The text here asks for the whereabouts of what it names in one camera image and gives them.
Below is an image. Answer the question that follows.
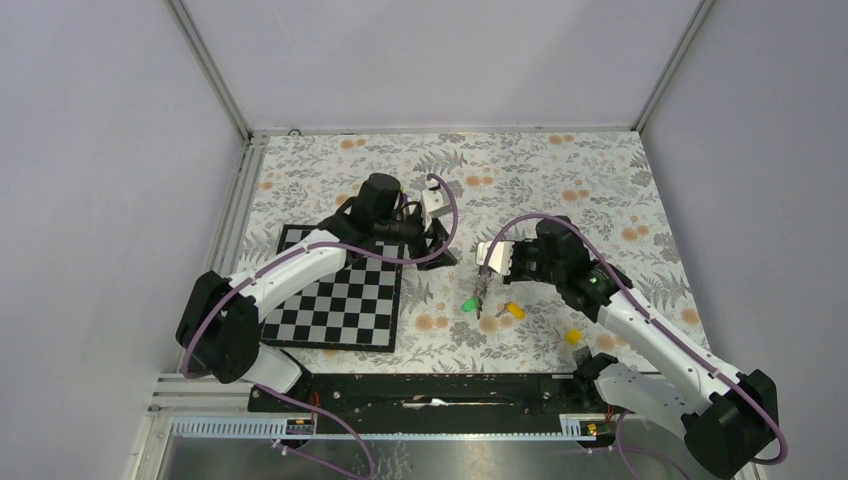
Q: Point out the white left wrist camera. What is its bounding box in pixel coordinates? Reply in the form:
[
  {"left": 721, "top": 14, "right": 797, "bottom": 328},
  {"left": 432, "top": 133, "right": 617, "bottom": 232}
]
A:
[{"left": 420, "top": 185, "right": 456, "bottom": 219}]

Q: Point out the floral patterned table mat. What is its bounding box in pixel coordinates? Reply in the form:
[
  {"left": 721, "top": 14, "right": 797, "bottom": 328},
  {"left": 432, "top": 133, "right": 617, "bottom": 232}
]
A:
[{"left": 226, "top": 132, "right": 707, "bottom": 373}]

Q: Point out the grey slotted cable duct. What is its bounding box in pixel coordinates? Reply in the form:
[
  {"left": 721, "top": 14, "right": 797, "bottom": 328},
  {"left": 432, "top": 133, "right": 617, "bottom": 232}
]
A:
[{"left": 171, "top": 415, "right": 598, "bottom": 442}]

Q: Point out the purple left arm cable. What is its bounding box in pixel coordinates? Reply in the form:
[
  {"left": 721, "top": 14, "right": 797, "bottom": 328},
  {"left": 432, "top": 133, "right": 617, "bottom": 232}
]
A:
[{"left": 180, "top": 173, "right": 460, "bottom": 480}]

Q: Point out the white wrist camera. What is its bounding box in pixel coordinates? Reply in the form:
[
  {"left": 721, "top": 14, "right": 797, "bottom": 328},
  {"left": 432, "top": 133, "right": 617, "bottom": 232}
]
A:
[
  {"left": 475, "top": 240, "right": 515, "bottom": 276},
  {"left": 420, "top": 185, "right": 456, "bottom": 219}
]

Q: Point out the yellow cube block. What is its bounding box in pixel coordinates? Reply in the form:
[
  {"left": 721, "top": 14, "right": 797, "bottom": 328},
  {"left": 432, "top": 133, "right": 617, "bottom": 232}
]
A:
[{"left": 564, "top": 329, "right": 583, "bottom": 346}]

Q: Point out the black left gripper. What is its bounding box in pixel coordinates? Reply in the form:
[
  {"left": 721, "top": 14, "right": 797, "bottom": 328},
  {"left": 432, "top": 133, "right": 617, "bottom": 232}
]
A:
[{"left": 374, "top": 210, "right": 457, "bottom": 269}]

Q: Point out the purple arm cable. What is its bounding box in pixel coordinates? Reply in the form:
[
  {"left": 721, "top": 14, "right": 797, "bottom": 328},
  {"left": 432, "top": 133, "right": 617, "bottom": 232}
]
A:
[
  {"left": 483, "top": 213, "right": 790, "bottom": 480},
  {"left": 180, "top": 173, "right": 460, "bottom": 480}
]

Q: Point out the yellow key tag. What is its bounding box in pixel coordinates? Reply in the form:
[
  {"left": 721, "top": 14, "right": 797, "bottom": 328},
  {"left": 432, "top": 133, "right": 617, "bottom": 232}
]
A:
[{"left": 496, "top": 302, "right": 526, "bottom": 320}]

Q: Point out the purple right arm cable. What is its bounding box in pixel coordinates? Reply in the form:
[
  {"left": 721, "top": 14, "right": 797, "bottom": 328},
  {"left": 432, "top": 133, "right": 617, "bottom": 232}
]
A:
[{"left": 483, "top": 213, "right": 790, "bottom": 480}]

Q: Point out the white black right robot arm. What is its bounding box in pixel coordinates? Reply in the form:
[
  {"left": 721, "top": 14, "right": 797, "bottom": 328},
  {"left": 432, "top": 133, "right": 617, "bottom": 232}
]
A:
[{"left": 477, "top": 213, "right": 789, "bottom": 479}]

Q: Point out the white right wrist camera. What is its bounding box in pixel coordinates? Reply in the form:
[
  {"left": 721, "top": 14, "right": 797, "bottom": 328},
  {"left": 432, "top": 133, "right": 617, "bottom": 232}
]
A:
[{"left": 475, "top": 240, "right": 515, "bottom": 276}]

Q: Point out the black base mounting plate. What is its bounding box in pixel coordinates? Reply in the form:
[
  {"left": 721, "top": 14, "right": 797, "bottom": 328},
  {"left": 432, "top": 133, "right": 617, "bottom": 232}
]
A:
[{"left": 248, "top": 373, "right": 622, "bottom": 435}]

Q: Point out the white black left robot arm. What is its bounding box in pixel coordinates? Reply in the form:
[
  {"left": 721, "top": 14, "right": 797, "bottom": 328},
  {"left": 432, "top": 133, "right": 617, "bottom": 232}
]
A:
[{"left": 175, "top": 173, "right": 459, "bottom": 411}]

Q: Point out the green key tag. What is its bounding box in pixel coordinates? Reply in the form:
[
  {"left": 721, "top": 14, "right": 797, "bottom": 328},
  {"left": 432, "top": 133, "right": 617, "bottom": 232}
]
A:
[{"left": 461, "top": 297, "right": 481, "bottom": 315}]

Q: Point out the black white chessboard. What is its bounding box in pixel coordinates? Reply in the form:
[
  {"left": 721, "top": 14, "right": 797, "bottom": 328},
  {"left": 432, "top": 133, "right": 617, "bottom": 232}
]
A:
[{"left": 260, "top": 258, "right": 402, "bottom": 353}]

